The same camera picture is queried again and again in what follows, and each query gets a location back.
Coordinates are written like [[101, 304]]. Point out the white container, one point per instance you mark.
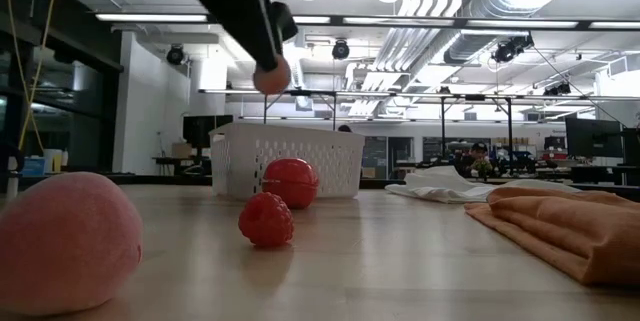
[[52, 161]]

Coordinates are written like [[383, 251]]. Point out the blue bin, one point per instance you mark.
[[32, 166]]

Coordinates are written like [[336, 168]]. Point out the white cloth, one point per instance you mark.
[[435, 181]]

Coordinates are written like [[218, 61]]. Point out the cardboard box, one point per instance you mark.
[[181, 150]]

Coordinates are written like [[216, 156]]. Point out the person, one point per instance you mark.
[[479, 151], [344, 129]]

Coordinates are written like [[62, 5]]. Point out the black ceiling camera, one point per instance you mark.
[[341, 49], [175, 55], [510, 48], [557, 89]]

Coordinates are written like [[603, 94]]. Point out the red toy raspberry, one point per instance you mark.
[[265, 221]]

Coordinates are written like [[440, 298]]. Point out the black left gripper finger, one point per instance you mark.
[[252, 41]]

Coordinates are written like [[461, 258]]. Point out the red toy tomato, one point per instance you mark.
[[292, 181]]

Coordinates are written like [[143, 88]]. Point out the black monitor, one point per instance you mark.
[[592, 136], [200, 131]]

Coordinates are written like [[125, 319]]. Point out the pink toy peach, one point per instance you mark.
[[65, 246], [275, 83]]

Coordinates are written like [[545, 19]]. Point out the black workstation frame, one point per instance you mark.
[[475, 97], [310, 93]]

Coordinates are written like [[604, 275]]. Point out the white perforated plastic basket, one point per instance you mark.
[[300, 161]]

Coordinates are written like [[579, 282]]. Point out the orange cloth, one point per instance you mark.
[[575, 241]]

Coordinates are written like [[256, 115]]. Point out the black beam with light strips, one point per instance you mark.
[[400, 21]]

